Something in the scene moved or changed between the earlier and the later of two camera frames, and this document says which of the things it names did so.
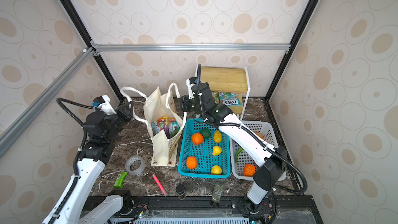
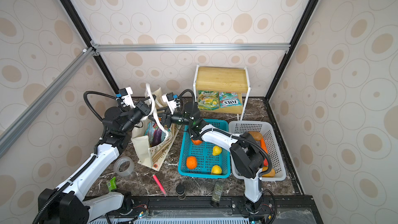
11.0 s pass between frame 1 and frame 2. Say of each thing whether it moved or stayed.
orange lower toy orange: stayed
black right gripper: moved
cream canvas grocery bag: moved
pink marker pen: stayed
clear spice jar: stayed
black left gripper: moved
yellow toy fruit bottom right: stayed
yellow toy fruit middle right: stayed
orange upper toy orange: stayed
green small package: moved
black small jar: stayed
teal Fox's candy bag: stayed
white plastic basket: stayed
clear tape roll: moved
